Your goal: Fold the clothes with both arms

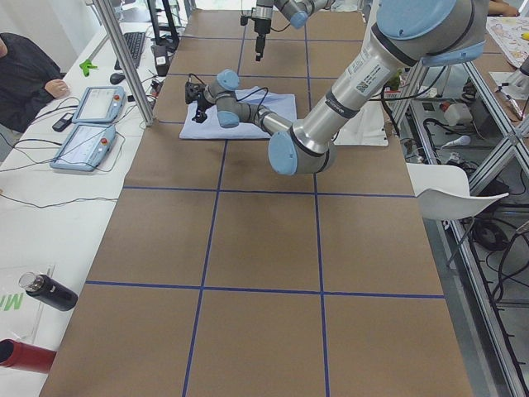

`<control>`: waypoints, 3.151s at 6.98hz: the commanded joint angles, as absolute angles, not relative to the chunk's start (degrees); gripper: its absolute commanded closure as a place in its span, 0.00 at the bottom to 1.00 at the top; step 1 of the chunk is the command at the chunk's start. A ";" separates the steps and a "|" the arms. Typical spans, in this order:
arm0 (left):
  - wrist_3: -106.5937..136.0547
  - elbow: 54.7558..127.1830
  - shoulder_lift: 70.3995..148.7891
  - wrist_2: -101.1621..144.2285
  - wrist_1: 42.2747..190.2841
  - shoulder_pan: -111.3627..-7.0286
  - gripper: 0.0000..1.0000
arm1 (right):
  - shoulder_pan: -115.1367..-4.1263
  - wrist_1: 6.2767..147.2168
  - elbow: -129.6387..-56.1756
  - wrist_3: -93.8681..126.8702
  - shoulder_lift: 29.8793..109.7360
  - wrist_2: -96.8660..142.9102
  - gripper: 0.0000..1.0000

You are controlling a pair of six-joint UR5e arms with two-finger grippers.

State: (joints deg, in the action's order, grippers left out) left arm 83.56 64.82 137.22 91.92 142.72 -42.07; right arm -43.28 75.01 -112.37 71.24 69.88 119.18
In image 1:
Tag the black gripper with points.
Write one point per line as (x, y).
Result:
(261, 26)
(202, 102)

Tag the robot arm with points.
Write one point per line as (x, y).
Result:
(404, 33)
(296, 12)

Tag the black monitor stand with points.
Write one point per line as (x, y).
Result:
(164, 28)

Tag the black computer mouse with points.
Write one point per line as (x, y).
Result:
(116, 78)

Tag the black keyboard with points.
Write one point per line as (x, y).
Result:
(135, 42)

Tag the upper blue teach pendant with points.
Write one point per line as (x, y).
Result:
(100, 105)

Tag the blue teach pendant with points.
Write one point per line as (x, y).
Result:
(84, 148)
(100, 105)

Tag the lower blue teach pendant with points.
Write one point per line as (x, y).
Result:
(84, 148)

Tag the green plastic clamp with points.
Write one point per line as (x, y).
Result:
(86, 66)

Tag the black smartphone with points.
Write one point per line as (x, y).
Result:
(61, 124)

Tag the seated person in black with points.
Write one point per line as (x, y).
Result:
(30, 80)

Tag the white plastic chair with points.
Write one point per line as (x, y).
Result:
(443, 192)

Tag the black water bottle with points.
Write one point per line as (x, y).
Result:
(48, 291)

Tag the red cylinder bottle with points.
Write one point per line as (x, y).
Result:
(26, 357)

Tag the aluminium frame post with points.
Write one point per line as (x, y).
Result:
(114, 32)

